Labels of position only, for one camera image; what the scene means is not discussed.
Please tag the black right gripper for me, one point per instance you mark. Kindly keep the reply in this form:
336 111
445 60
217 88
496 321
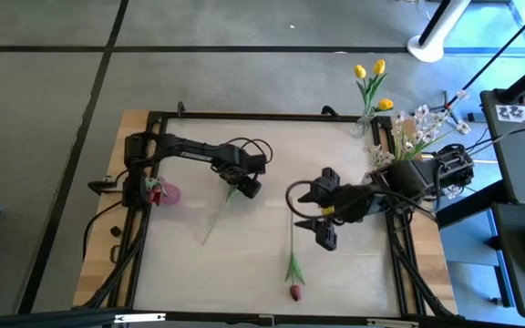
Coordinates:
353 202

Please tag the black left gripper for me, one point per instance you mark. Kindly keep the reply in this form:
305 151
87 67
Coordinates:
244 166

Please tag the yellow artificial tulip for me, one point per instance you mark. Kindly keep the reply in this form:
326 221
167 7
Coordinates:
385 104
379 67
359 71

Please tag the white veined flower spray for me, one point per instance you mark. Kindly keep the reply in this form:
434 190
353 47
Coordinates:
422 110

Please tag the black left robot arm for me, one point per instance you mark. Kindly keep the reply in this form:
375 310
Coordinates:
189 152

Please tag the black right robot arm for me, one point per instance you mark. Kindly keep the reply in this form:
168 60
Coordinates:
417 175

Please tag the slim clear glass vase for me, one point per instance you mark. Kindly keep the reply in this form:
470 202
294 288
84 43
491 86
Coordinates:
362 127

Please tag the black table clamp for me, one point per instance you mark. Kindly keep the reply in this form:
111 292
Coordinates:
180 108
331 110

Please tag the white pole round base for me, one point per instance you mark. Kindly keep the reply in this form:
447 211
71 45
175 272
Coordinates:
426 48

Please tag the grey side desk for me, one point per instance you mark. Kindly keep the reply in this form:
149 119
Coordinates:
517 159

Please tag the black tripod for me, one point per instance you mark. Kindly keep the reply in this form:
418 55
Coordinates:
495 59

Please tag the black aluminium table frame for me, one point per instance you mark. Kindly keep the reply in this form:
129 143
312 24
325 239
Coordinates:
267 116

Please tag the silver frame bracket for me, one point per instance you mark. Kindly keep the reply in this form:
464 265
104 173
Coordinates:
392 323
139 317

